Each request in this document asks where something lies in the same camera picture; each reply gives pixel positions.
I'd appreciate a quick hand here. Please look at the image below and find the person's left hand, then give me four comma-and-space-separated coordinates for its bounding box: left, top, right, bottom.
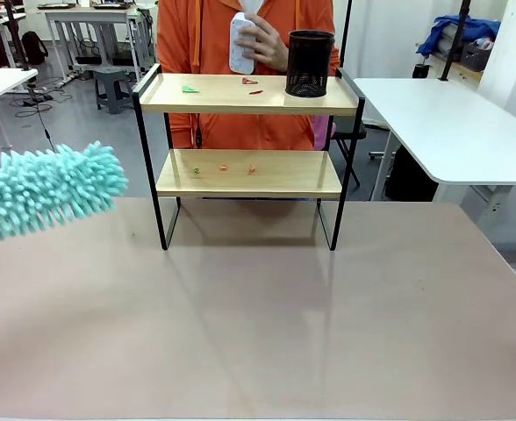
234, 19, 290, 74

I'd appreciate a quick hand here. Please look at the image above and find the teal chenille duster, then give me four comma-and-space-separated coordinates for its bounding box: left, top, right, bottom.
0, 140, 130, 246

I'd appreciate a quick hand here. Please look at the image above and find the two-tier wood and black shelf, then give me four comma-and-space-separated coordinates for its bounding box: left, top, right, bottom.
131, 63, 367, 252

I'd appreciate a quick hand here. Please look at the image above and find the black mesh pen cup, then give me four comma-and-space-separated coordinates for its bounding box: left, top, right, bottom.
284, 30, 336, 99

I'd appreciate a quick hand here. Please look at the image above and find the thin black pole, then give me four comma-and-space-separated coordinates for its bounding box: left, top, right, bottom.
340, 0, 355, 71

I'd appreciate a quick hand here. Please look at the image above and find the person in orange hoodie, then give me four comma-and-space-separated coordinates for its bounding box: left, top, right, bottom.
156, 0, 341, 151

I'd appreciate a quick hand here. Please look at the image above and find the pink cloth item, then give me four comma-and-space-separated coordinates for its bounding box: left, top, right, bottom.
312, 116, 337, 151

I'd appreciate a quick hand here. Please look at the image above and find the black folding chair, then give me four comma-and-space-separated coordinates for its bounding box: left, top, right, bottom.
327, 117, 369, 188

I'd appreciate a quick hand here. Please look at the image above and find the grey plastic stool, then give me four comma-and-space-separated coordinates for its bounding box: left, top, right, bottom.
92, 67, 135, 115

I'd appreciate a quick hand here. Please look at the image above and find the blue cloth pile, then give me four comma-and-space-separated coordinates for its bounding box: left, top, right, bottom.
417, 15, 501, 58

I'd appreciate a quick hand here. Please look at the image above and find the large white side table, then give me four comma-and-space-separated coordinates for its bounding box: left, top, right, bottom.
353, 77, 516, 203

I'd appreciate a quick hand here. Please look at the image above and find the white background desk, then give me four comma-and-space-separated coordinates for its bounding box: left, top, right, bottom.
45, 4, 154, 84

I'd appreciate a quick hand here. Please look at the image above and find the black stand pole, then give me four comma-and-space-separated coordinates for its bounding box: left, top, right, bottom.
441, 0, 470, 82
5, 0, 32, 72

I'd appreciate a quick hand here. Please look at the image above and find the black bag under table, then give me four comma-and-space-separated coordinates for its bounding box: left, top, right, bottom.
383, 146, 440, 203

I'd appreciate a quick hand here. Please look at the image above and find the grey plastic crate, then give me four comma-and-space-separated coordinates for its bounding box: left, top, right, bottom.
459, 39, 495, 71

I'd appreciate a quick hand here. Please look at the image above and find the black backpack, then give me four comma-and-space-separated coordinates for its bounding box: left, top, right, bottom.
20, 30, 49, 66

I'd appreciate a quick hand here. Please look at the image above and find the black floor cable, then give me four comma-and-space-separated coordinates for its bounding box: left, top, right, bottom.
14, 78, 66, 154

